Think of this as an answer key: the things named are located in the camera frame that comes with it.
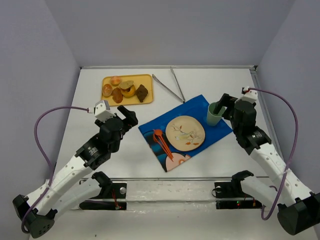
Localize dark brown bread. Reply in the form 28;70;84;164
135;84;149;103

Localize tan bread slice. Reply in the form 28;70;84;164
118;80;134;90

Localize metal tongs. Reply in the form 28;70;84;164
151;65;186;104

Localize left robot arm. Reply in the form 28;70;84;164
12;100;138;239

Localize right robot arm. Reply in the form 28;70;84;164
211;89;320;236

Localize brown glazed pastry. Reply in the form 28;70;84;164
111;87;123;104

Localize golden bagel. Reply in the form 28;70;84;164
120;85;136;98

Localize yellow plastic tray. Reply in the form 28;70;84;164
101;74;154;106

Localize green plastic cup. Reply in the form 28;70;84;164
206;102;226;127

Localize round bun left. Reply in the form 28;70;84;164
102;83;113;98

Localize round bun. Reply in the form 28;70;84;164
102;83;113;98
110;76;122;87

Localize orange plastic spoon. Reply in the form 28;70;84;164
153;128;174;160

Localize orange plastic fork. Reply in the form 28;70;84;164
152;133;173;160

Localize round bun top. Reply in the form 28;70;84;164
110;76;122;87

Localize orange plastic knife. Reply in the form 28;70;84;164
152;129;175;163

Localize blue cartoon placemat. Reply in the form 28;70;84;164
138;95;232;172

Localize beige decorated plate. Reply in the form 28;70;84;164
165;115;206;152

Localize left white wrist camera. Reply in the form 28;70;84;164
94;100;116;123

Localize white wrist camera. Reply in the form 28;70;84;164
94;100;116;123
240;86;258;104

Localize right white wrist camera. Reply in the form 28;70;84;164
240;86;258;104

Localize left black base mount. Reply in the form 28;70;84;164
78;178;127;211

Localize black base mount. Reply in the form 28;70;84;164
211;181;262;210
78;178;127;211

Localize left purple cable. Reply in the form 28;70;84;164
20;105;91;235

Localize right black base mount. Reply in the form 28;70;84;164
211;181;262;210

